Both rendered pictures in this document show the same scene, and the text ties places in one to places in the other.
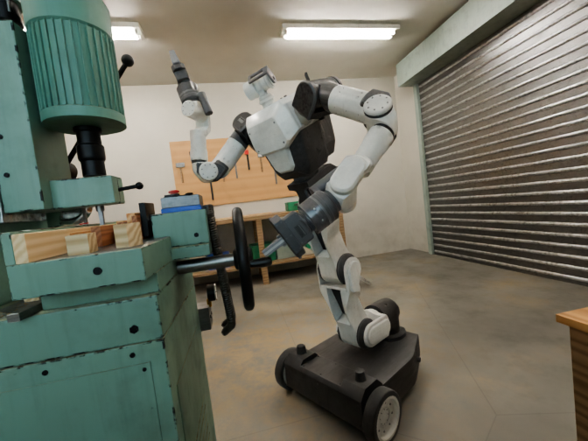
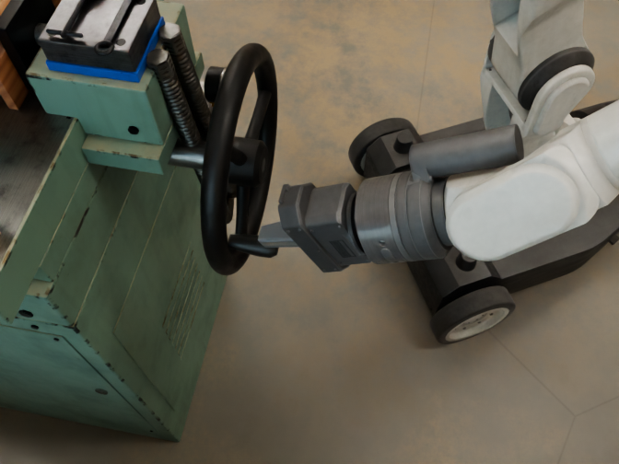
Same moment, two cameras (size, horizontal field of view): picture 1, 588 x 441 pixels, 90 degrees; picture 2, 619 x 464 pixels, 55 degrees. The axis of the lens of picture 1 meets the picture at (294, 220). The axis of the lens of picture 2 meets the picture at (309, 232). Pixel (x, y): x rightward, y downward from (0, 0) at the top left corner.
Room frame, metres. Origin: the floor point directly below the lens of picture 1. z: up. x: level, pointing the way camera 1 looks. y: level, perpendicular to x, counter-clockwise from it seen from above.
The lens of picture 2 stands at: (0.42, -0.09, 1.42)
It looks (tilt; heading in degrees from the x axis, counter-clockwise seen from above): 60 degrees down; 22
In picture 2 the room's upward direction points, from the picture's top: straight up
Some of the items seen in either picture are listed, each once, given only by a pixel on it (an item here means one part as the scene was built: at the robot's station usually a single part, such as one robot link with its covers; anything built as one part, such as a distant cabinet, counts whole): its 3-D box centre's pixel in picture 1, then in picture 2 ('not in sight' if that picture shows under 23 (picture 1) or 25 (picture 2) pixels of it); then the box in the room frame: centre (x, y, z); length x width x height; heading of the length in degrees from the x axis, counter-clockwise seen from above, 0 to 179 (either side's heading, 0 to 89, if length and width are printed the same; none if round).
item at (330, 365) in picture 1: (360, 346); (519, 179); (1.43, -0.26, 0.19); 0.64 x 0.52 x 0.33; 131
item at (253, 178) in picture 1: (248, 169); not in sight; (4.13, 0.54, 1.50); 2.00 x 0.04 x 0.90; 102
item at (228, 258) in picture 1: (215, 262); (187, 153); (0.80, 0.23, 0.81); 0.29 x 0.20 x 0.29; 11
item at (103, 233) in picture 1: (117, 233); not in sight; (0.79, 0.48, 0.92); 0.25 x 0.02 x 0.05; 11
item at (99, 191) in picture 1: (89, 195); not in sight; (0.75, 0.51, 1.03); 0.14 x 0.07 x 0.09; 101
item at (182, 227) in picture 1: (185, 227); (118, 67); (0.82, 0.31, 0.91); 0.15 x 0.14 x 0.09; 11
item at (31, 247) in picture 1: (101, 234); not in sight; (0.78, 0.51, 0.92); 0.60 x 0.02 x 0.05; 11
